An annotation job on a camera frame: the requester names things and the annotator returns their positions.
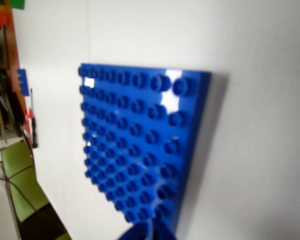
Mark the green flat baseplate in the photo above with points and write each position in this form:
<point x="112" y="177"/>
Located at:
<point x="17" y="3"/>

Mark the small blue studded block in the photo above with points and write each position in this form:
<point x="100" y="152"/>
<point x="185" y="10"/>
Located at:
<point x="24" y="81"/>

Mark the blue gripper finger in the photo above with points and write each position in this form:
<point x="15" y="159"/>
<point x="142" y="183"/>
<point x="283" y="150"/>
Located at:
<point x="140" y="232"/>
<point x="166" y="233"/>

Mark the stack of red orange blocks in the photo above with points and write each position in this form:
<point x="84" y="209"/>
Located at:
<point x="0" y="18"/>

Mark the blue 8x8 studded baseplate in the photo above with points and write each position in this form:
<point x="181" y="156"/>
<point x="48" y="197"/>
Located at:
<point x="140" y="140"/>

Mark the small red item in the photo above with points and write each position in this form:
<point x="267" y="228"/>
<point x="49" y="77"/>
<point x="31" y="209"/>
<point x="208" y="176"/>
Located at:
<point x="29" y="120"/>

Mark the green padded chair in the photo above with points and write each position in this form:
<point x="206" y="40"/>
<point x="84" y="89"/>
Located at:
<point x="22" y="180"/>

